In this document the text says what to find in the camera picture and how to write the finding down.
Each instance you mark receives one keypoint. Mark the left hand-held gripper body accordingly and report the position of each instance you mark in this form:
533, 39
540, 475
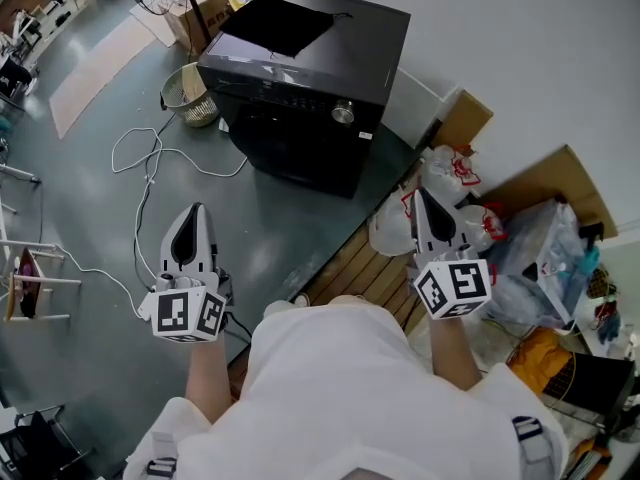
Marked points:
180, 313

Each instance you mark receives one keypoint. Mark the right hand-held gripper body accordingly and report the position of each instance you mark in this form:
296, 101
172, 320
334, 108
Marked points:
460, 283

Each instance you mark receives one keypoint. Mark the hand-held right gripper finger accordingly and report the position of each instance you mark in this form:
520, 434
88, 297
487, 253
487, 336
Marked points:
459, 235
418, 233

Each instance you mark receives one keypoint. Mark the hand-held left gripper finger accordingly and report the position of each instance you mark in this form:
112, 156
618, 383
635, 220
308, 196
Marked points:
207, 253
166, 248

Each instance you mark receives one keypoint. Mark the person's left forearm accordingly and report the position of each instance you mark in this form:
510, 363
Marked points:
207, 383

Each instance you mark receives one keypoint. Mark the person's right forearm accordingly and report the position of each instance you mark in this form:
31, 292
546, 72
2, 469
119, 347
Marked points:
452, 353

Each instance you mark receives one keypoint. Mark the black washing machine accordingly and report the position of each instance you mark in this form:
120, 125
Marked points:
365, 53

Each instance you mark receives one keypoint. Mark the white power strip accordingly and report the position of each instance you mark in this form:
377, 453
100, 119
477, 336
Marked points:
145, 305

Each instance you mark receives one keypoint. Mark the wooden deck platform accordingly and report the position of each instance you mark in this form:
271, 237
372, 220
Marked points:
370, 268

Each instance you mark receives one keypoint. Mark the clear plastic floor sheet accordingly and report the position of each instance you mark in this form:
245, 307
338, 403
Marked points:
490, 343

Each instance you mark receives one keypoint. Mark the large translucent plastic bag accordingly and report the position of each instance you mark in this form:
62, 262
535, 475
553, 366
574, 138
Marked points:
545, 238

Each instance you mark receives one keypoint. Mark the white shopping bag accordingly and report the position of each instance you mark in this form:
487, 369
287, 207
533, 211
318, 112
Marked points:
550, 293

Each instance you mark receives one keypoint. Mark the person's left white shoe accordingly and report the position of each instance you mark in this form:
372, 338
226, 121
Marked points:
301, 299

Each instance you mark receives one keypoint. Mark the orange cushion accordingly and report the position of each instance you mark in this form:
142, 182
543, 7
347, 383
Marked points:
535, 363

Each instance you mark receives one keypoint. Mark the large cardboard sheet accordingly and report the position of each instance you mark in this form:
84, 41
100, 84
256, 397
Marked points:
555, 178

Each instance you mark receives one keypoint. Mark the small cardboard sheet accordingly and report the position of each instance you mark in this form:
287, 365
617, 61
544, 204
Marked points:
465, 118

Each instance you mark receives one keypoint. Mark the white box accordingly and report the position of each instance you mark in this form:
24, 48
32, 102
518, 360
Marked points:
420, 103

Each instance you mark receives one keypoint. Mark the teal glove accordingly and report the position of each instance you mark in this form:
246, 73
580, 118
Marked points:
589, 260

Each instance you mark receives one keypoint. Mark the white rack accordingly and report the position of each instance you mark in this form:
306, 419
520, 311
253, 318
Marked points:
35, 283

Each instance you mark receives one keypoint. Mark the yellow badminton racket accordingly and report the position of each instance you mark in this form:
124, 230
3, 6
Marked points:
562, 378

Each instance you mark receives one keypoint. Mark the wicker basket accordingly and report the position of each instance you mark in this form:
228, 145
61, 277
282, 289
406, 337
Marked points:
192, 100

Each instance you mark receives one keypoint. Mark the person's white shirt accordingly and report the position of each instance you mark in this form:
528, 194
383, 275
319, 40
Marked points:
350, 398

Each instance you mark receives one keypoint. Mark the black case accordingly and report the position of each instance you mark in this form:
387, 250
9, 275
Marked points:
600, 383

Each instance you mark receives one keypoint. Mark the beige floor mat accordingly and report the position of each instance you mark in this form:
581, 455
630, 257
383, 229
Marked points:
100, 73

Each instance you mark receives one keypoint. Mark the orange striped box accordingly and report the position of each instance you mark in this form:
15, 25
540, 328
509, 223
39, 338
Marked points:
590, 460

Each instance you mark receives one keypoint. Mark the black pole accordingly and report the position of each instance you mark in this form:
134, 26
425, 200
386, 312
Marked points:
195, 18

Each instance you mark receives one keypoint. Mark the cardboard box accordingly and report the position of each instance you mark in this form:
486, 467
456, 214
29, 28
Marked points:
210, 18

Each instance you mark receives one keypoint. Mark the black cloth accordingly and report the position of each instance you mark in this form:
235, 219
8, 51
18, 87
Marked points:
280, 23

